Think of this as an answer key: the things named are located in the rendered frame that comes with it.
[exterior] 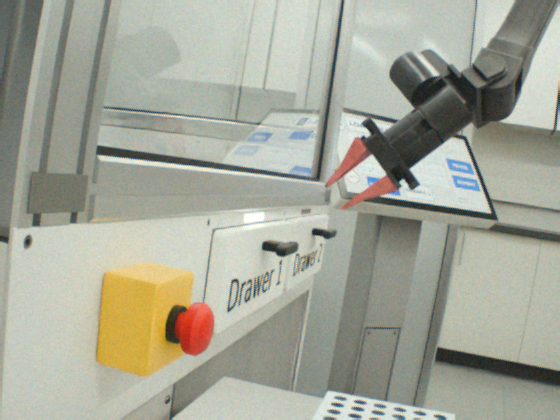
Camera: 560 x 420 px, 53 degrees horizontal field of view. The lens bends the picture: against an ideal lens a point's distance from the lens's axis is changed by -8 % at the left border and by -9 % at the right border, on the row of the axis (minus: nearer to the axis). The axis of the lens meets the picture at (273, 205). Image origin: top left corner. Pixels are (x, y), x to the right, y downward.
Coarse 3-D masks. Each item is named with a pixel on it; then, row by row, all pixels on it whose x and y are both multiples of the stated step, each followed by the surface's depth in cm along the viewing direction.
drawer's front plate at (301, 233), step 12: (312, 216) 110; (324, 216) 116; (300, 228) 96; (312, 228) 106; (324, 228) 118; (300, 240) 98; (312, 240) 108; (324, 240) 120; (300, 252) 99; (312, 252) 110; (288, 264) 93; (300, 264) 101; (288, 276) 93; (300, 276) 102; (288, 288) 95
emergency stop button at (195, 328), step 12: (192, 312) 42; (204, 312) 43; (180, 324) 43; (192, 324) 42; (204, 324) 42; (180, 336) 42; (192, 336) 42; (204, 336) 43; (192, 348) 42; (204, 348) 43
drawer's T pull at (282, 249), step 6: (270, 240) 77; (264, 246) 75; (270, 246) 75; (276, 246) 75; (282, 246) 72; (288, 246) 73; (294, 246) 76; (276, 252) 72; (282, 252) 72; (288, 252) 74; (294, 252) 77
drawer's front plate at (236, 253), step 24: (216, 240) 63; (240, 240) 66; (264, 240) 76; (288, 240) 89; (216, 264) 63; (240, 264) 68; (264, 264) 78; (216, 288) 63; (240, 288) 69; (264, 288) 80; (216, 312) 63; (240, 312) 71
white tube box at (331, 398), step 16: (336, 400) 54; (352, 400) 54; (368, 400) 55; (320, 416) 49; (336, 416) 50; (352, 416) 51; (368, 416) 51; (384, 416) 51; (400, 416) 52; (416, 416) 52; (432, 416) 52; (448, 416) 53
